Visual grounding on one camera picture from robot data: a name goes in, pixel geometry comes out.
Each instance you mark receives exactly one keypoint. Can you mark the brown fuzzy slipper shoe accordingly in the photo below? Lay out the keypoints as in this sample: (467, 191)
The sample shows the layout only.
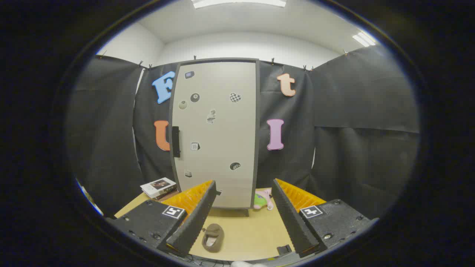
(214, 233)

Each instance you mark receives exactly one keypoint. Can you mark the small black box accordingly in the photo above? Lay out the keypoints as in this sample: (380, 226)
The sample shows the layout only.
(284, 249)

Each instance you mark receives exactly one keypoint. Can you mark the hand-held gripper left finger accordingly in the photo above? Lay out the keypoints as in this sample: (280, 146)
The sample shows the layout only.
(195, 218)

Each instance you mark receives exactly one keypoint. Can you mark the light grey shoe cabinet door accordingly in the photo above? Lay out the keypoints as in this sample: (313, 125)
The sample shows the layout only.
(219, 133)

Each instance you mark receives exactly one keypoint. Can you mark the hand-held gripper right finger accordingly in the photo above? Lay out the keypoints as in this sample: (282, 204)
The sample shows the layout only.
(291, 218)

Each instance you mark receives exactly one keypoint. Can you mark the pink plush toy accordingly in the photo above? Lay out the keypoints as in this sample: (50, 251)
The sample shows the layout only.
(262, 200)

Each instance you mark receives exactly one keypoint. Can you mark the dark grey shoe cabinet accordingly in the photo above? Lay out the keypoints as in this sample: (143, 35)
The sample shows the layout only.
(257, 148)

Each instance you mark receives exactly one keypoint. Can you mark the long ceiling light panel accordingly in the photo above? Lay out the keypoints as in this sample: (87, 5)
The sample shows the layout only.
(237, 3)

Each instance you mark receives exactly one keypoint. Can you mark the stack of books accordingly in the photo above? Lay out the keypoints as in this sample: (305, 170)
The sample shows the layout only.
(157, 185)

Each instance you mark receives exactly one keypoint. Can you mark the small ceiling light panel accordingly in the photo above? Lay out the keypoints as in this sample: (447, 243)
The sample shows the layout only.
(364, 39)

